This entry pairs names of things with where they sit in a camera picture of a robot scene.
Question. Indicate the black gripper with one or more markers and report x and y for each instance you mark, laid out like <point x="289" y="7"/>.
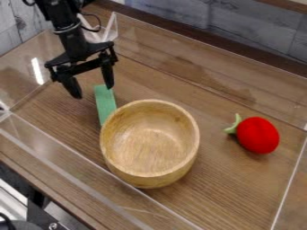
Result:
<point x="82" y="57"/>

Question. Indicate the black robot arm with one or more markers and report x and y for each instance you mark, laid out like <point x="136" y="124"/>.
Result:
<point x="61" y="13"/>

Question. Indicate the green flat stick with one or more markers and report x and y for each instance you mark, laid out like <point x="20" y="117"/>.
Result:
<point x="106" y="103"/>

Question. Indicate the brown wooden bowl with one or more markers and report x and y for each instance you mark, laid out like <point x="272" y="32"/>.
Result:
<point x="150" y="140"/>

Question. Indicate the black metal stand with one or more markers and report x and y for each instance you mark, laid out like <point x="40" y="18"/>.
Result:
<point x="37" y="214"/>

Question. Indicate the red toy strawberry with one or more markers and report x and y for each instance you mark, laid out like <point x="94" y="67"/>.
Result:
<point x="257" y="134"/>

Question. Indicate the clear acrylic corner bracket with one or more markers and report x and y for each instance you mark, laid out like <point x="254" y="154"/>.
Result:
<point x="98" y="34"/>

